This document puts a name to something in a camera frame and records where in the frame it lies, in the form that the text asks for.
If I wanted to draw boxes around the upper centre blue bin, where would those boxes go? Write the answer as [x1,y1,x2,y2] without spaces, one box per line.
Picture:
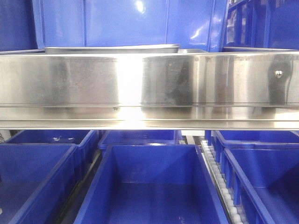
[32,0,229,52]

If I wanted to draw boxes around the blue bin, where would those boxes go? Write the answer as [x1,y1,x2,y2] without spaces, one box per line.
[75,145,228,224]
[223,143,299,224]
[0,144,76,224]
[223,0,299,51]
[32,0,229,52]
[0,0,37,51]

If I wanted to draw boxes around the rear lower centre bin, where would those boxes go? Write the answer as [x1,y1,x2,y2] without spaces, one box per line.
[98,130,183,150]

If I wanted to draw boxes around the metal divider rail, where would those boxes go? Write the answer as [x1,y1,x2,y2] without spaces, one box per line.
[54,149,102,224]

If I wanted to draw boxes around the lower left blue bin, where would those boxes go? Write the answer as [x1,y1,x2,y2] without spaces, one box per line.
[0,144,76,224]

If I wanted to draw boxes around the lower centre blue bin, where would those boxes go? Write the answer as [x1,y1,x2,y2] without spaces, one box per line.
[75,145,228,224]

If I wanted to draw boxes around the silver metal tray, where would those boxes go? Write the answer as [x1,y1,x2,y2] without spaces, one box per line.
[45,44,180,55]

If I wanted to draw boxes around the rear lower right bin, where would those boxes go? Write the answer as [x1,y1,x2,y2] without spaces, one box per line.
[205,130,299,164]

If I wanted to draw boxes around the upper left blue bin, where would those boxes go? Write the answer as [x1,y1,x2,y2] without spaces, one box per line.
[0,0,37,51]

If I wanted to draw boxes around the upper right blue bin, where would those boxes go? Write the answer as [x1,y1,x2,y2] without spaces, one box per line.
[223,0,299,51]

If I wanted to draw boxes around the lower right blue bin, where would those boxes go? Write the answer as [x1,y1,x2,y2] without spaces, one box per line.
[223,143,299,224]

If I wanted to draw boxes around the stainless steel front rail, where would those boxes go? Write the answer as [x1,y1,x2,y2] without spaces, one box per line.
[0,51,299,130]

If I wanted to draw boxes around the roller conveyor track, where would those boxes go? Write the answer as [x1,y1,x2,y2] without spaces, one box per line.
[182,135,248,224]

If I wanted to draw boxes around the rear lower left bin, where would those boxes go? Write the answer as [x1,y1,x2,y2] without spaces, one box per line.
[5,130,102,181]

